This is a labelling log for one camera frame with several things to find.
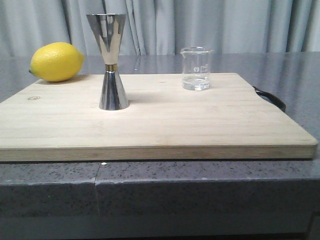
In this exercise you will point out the clear glass beaker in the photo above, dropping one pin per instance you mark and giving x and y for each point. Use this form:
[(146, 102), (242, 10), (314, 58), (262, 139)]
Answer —
[(196, 67)]

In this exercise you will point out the steel double jigger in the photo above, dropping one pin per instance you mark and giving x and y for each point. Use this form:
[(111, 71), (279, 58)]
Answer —
[(108, 32)]

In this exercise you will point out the grey curtain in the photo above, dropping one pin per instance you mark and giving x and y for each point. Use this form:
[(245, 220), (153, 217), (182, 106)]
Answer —
[(164, 27)]

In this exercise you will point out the wooden cutting board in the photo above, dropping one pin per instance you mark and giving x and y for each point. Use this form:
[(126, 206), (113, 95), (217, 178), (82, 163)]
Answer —
[(62, 121)]

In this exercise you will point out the yellow lemon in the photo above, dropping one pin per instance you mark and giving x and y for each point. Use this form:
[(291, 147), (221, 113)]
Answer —
[(56, 62)]

